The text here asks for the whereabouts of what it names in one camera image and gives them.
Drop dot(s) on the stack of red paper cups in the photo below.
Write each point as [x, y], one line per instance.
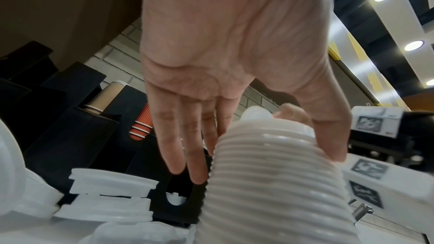
[142, 122]

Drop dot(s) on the person's right hand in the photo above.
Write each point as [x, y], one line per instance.
[293, 111]

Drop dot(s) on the person's left hand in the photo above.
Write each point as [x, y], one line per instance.
[230, 36]

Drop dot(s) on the pile of white cup lids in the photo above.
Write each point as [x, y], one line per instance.
[108, 210]

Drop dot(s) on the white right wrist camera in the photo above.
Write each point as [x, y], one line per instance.
[390, 186]

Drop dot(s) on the black cup and lid organizer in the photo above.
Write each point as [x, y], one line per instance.
[67, 135]

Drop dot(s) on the stack of gold paper cups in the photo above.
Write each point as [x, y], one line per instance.
[106, 95]

